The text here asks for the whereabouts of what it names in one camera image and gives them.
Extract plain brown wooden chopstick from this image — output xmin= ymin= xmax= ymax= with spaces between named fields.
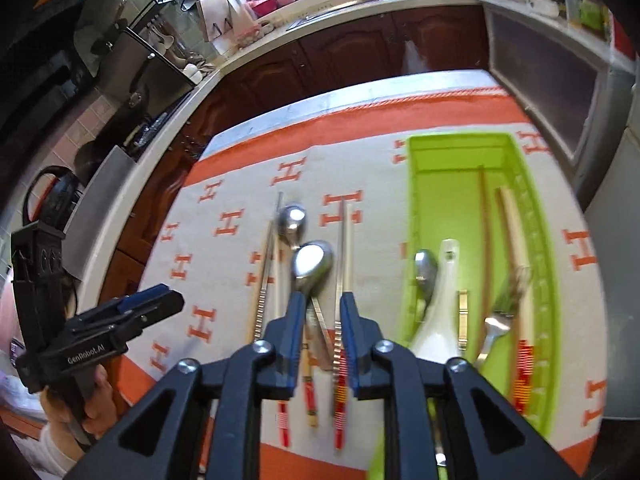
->
xmin=480 ymin=170 xmax=497 ymax=313
xmin=477 ymin=165 xmax=491 ymax=306

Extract person's left hand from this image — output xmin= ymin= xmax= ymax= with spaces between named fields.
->
xmin=42 ymin=364 xmax=121 ymax=443

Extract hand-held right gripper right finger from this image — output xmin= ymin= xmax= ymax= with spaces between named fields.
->
xmin=340 ymin=292 xmax=596 ymax=480

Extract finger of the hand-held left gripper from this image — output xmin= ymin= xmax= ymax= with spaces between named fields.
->
xmin=106 ymin=283 xmax=174 ymax=314
xmin=64 ymin=291 xmax=187 ymax=345

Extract slotted steel spoon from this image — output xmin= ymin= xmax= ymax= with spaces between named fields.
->
xmin=414 ymin=249 xmax=441 ymax=321

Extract steel counter panel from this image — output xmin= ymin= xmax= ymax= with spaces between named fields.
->
xmin=65 ymin=145 xmax=138 ymax=273

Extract steel front appliance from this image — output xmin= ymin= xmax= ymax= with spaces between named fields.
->
xmin=482 ymin=2 xmax=613 ymax=171

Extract black pressure cooker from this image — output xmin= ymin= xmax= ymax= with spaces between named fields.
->
xmin=22 ymin=165 xmax=86 ymax=233

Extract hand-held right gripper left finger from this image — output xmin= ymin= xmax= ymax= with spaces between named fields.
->
xmin=65 ymin=290 xmax=308 ymax=480

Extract brown wooden kitchen cabinets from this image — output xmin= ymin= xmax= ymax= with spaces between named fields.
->
xmin=112 ymin=5 xmax=488 ymax=266

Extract steel stove splash guard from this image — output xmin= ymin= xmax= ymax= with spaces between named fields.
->
xmin=75 ymin=25 xmax=196 ymax=126

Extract green plastic tray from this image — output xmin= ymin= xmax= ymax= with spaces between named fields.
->
xmin=370 ymin=131 xmax=558 ymax=480

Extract white ceramic spoon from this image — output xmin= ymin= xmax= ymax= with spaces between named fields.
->
xmin=407 ymin=239 xmax=461 ymax=361

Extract orange and white printed blanket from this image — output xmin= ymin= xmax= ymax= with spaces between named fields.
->
xmin=120 ymin=85 xmax=608 ymax=480

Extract bamboo chopstick red patterned end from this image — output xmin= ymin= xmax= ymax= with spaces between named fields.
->
xmin=302 ymin=350 xmax=319 ymax=429

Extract grey refrigerator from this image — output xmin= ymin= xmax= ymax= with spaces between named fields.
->
xmin=570 ymin=25 xmax=640 ymax=241

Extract person's left forearm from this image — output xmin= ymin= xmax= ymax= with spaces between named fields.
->
xmin=30 ymin=425 xmax=96 ymax=480

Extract small steel spoon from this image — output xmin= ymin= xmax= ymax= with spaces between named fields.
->
xmin=434 ymin=405 xmax=448 ymax=467

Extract black wok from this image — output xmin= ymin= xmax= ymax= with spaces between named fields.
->
xmin=72 ymin=75 xmax=171 ymax=186

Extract green labelled bottle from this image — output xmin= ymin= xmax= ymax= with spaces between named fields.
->
xmin=577 ymin=0 xmax=608 ymax=36

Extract wide-handled steel spoon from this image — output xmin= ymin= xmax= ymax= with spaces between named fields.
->
xmin=292 ymin=241 xmax=336 ymax=372

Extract steel fork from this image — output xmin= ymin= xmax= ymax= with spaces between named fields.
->
xmin=472 ymin=267 xmax=531 ymax=368

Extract white ceramic pieces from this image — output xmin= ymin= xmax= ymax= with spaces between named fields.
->
xmin=180 ymin=57 xmax=216 ymax=83

